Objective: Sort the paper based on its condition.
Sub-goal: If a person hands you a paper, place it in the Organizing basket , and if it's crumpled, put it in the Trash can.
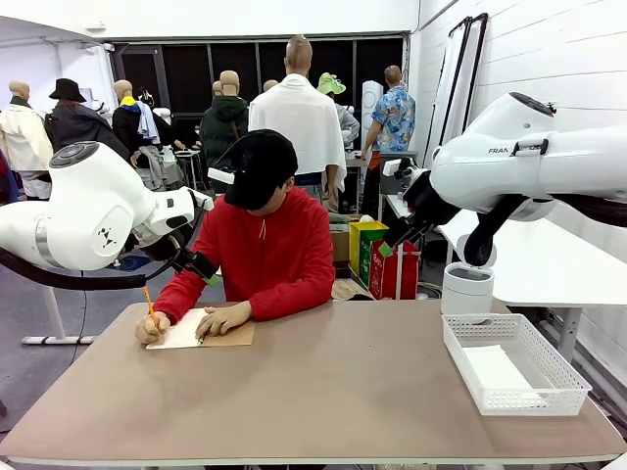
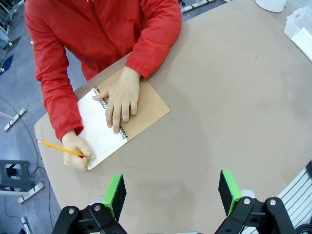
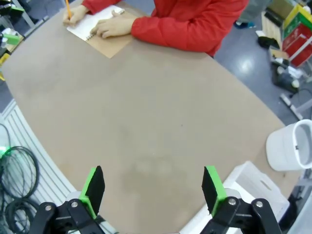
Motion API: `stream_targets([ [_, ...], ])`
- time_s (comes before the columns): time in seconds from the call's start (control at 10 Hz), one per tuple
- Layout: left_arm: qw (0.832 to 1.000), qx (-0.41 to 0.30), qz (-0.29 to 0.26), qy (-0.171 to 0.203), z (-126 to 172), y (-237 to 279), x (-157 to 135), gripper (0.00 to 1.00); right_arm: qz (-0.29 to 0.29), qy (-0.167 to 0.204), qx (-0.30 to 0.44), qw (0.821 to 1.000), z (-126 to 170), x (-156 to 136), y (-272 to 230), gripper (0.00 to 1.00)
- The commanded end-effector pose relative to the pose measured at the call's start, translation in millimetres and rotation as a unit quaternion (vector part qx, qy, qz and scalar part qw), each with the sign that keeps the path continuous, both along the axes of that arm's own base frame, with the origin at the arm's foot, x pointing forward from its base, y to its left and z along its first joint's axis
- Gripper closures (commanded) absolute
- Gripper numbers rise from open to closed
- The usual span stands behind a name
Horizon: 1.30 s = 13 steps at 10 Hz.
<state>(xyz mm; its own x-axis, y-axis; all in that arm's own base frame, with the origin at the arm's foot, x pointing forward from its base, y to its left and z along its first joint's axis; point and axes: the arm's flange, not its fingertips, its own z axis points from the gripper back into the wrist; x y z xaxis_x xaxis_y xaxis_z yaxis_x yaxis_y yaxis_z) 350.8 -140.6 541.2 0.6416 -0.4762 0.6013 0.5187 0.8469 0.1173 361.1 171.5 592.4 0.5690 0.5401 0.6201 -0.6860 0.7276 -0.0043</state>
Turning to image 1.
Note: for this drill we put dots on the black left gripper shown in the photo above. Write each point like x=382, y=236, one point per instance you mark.
x=196, y=264

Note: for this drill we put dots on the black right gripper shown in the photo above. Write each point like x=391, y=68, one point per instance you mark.
x=411, y=230

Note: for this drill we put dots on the brown spiral notebook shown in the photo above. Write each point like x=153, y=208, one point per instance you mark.
x=235, y=337

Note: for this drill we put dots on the yellow pencil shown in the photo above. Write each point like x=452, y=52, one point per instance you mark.
x=148, y=301

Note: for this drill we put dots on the person's left forearm red sleeve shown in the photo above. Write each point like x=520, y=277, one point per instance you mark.
x=294, y=298

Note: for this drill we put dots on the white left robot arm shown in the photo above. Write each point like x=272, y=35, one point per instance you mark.
x=88, y=205

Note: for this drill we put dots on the person's right forearm red sleeve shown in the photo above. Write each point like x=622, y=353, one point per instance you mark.
x=186, y=294

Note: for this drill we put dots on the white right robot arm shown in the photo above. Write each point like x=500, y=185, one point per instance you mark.
x=539, y=166

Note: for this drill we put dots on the person's left hand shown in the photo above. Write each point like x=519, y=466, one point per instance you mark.
x=223, y=318

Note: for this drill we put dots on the person's right hand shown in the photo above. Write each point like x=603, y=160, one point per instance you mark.
x=152, y=330

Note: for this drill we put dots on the yellow green box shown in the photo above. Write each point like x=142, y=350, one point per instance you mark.
x=365, y=245

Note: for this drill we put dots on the red paper bag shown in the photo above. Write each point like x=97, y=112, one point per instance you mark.
x=406, y=279

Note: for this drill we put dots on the brown cardboard box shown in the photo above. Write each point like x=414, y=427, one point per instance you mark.
x=339, y=247

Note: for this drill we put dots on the grey bin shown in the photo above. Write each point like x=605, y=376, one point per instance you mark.
x=392, y=183

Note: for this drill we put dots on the person torso red hoodie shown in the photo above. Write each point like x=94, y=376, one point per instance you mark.
x=274, y=249

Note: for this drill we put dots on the black baseball cap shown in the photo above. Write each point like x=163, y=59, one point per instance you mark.
x=262, y=166

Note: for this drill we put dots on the hanging grey jacket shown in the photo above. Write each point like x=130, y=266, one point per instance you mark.
x=154, y=169

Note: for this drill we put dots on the round metal stool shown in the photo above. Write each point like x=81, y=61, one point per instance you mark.
x=186, y=154

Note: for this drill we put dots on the white tower fan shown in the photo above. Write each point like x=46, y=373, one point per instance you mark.
x=371, y=103

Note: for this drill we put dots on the white side table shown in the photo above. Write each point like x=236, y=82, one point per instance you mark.
x=539, y=264

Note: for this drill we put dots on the black framed white panel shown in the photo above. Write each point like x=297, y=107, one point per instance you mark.
x=448, y=108
x=477, y=73

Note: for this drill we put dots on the mannequin in white cape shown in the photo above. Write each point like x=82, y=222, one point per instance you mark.
x=299, y=117

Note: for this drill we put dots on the mannequin in dark green hoodie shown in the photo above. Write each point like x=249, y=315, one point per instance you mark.
x=223, y=122

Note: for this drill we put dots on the white stand foot bar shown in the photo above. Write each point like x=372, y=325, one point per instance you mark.
x=59, y=339

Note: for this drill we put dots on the mannequin with green hat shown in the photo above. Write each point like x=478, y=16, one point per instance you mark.
x=332, y=83

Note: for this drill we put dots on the mannequin with yellow scarf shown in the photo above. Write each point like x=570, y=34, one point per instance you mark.
x=128, y=127

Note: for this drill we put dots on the white perforated plastic basket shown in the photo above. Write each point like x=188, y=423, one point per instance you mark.
x=490, y=399

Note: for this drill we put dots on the bare beige mannequin head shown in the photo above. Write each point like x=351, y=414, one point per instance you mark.
x=216, y=88
x=270, y=85

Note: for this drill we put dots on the mannequin with black hat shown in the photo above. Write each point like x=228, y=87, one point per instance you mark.
x=78, y=122

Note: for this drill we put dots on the mannequin in cream jacket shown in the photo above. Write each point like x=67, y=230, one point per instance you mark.
x=22, y=132

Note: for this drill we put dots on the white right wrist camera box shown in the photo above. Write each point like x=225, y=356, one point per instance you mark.
x=392, y=167

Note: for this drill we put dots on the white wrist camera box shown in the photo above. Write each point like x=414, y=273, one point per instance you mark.
x=392, y=167
x=201, y=198

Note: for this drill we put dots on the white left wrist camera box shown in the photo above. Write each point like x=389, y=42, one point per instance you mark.
x=201, y=198

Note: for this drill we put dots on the white head-mounted camera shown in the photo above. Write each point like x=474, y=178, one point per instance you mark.
x=221, y=176

